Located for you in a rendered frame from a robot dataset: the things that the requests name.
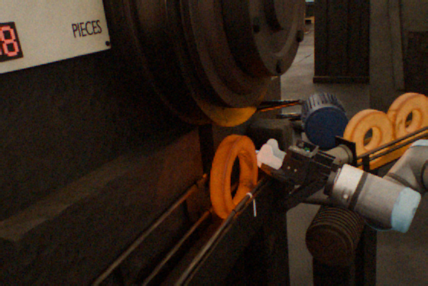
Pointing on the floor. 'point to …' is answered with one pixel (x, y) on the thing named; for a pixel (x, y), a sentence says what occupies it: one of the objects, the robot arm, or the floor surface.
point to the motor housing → (334, 245)
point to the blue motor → (322, 120)
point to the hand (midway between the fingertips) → (251, 156)
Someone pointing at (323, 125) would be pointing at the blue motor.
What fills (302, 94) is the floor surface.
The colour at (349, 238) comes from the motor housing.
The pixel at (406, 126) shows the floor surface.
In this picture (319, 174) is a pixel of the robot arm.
